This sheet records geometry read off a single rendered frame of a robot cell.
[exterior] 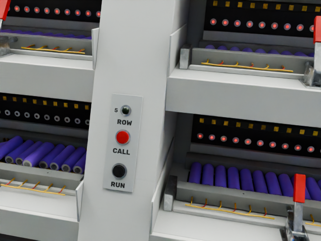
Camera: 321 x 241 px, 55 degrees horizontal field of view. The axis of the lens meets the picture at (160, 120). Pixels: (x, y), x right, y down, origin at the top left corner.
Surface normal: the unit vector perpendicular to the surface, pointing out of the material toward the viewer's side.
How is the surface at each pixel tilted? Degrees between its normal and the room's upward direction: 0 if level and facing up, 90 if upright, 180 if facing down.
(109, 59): 90
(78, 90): 110
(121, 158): 90
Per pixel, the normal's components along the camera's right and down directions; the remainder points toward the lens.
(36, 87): -0.18, 0.36
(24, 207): 0.05, -0.92
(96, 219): -0.15, 0.02
